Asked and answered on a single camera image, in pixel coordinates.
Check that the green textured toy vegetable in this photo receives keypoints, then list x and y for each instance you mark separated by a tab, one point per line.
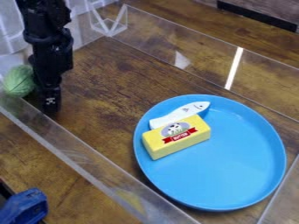
18	81

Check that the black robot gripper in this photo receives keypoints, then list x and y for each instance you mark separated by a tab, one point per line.
50	61

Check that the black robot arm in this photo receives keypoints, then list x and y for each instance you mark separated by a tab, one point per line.
44	19

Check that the clear acrylic barrier wall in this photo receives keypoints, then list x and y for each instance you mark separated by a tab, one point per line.
144	51

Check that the white toy fish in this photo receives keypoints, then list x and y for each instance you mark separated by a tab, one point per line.
194	108

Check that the yellow toy butter block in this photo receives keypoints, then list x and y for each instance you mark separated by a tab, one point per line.
174	136

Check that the white grid patterned cloth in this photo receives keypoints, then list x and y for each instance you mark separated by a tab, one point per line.
10	28

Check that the blue round plastic tray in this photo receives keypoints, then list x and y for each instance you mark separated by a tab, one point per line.
226	172

